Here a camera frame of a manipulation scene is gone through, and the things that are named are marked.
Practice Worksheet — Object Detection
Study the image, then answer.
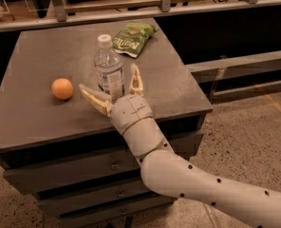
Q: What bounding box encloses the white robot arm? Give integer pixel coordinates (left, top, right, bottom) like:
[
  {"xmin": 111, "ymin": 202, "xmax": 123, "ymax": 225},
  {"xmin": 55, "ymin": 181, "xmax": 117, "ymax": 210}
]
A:
[{"xmin": 79, "ymin": 64, "xmax": 281, "ymax": 228}]

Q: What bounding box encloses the clear plastic water bottle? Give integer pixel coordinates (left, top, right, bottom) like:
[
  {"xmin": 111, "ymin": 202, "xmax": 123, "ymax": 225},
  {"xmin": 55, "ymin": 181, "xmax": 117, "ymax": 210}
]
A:
[{"xmin": 94, "ymin": 34, "xmax": 124, "ymax": 102}]

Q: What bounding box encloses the green chip bag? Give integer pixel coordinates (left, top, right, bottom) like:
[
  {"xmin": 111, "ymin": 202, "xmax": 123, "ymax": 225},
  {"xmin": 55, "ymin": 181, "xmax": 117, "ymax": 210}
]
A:
[{"xmin": 113, "ymin": 21, "xmax": 159, "ymax": 58}]

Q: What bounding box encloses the grey drawer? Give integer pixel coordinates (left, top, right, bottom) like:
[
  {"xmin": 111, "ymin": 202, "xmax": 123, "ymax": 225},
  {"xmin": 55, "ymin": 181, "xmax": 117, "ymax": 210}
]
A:
[
  {"xmin": 35, "ymin": 174, "xmax": 179, "ymax": 217},
  {"xmin": 59, "ymin": 196, "xmax": 174, "ymax": 228},
  {"xmin": 3, "ymin": 129, "xmax": 205, "ymax": 196}
]

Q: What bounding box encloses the orange fruit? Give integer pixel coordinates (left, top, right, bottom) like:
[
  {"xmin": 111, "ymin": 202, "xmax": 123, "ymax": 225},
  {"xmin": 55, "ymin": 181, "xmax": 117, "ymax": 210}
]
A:
[{"xmin": 51, "ymin": 78, "xmax": 73, "ymax": 100}]

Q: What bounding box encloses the grey drawer cabinet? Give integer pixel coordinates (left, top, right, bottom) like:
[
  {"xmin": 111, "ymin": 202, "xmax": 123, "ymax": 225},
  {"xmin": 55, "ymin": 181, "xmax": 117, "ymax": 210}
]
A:
[{"xmin": 0, "ymin": 22, "xmax": 212, "ymax": 222}]

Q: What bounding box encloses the bottom grey drawer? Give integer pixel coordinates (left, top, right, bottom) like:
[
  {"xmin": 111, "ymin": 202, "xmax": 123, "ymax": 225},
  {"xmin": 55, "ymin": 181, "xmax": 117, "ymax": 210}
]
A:
[{"xmin": 59, "ymin": 196, "xmax": 174, "ymax": 228}]

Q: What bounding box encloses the middle grey drawer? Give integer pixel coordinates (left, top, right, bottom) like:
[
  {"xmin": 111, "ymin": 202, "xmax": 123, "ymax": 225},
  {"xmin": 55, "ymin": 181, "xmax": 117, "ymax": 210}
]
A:
[{"xmin": 35, "ymin": 174, "xmax": 179, "ymax": 217}]

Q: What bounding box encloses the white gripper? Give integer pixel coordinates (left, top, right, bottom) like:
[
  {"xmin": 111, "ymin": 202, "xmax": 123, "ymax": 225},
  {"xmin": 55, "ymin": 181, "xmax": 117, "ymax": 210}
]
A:
[{"xmin": 79, "ymin": 64, "xmax": 153, "ymax": 135}]

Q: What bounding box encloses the top grey drawer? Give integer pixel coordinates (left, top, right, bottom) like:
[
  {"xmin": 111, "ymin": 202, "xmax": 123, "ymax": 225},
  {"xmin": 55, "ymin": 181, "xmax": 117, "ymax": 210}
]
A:
[{"xmin": 3, "ymin": 129, "xmax": 205, "ymax": 196}]

